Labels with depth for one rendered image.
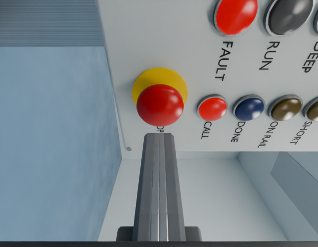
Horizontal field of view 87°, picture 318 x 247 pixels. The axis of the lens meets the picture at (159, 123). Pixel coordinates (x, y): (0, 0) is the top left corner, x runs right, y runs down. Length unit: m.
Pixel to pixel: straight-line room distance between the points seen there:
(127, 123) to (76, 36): 0.11
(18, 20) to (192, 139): 0.22
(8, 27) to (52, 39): 0.04
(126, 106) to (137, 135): 0.04
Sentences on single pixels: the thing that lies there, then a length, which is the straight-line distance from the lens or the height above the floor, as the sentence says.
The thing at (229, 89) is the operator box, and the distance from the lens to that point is 0.17.
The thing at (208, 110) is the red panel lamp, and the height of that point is 0.99.
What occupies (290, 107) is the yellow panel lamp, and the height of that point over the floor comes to 1.07.
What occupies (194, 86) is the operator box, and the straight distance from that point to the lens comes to 0.16.
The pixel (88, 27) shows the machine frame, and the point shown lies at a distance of 0.22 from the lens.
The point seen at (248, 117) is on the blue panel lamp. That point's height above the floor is 1.03.
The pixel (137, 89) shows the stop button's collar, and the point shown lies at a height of 0.92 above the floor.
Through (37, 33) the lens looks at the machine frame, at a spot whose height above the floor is 0.81.
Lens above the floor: 0.94
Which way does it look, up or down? level
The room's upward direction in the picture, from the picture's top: 90 degrees clockwise
